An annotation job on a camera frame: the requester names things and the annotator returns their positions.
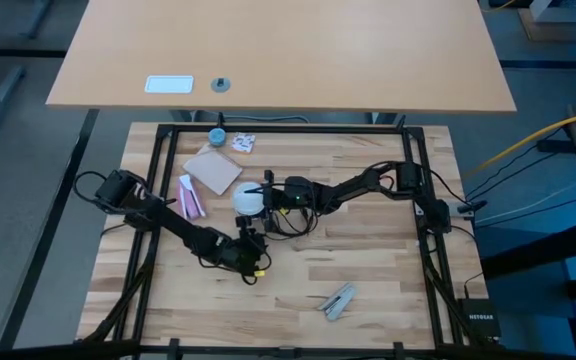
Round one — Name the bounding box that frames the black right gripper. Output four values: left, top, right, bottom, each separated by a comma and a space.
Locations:
262, 169, 319, 234

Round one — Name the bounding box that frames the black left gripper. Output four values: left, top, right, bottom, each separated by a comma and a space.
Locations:
222, 215, 271, 275

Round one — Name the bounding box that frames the patterned paper card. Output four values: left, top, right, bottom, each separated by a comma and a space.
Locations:
230, 132, 257, 154

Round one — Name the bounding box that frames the pink packet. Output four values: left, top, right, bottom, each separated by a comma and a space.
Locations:
176, 173, 208, 221

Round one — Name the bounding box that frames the blue tape roll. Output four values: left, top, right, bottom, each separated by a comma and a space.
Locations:
207, 127, 228, 148

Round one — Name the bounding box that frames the grey stapler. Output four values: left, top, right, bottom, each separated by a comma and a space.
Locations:
316, 282, 359, 322

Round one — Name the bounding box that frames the light wooden desk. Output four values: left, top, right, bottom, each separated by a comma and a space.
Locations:
46, 0, 518, 115

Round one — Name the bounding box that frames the white rectangular desk plate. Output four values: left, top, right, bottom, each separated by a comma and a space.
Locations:
143, 74, 195, 95

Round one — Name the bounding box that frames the brown cardboard sheet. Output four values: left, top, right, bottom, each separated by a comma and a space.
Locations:
517, 0, 576, 44

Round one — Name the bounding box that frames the black lamp power cord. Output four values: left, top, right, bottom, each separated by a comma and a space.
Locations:
244, 182, 320, 240

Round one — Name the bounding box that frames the black aluminium table frame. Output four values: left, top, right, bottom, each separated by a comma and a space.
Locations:
75, 113, 500, 360

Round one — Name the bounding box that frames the black network switch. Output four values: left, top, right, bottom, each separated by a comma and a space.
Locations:
457, 298, 502, 339

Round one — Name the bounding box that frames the black floor cable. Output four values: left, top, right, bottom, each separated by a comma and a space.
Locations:
465, 144, 569, 201

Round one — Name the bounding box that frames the white floor cable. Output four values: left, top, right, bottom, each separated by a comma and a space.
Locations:
472, 180, 576, 225

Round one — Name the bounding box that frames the yellow cable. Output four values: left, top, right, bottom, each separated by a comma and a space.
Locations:
462, 107, 576, 177

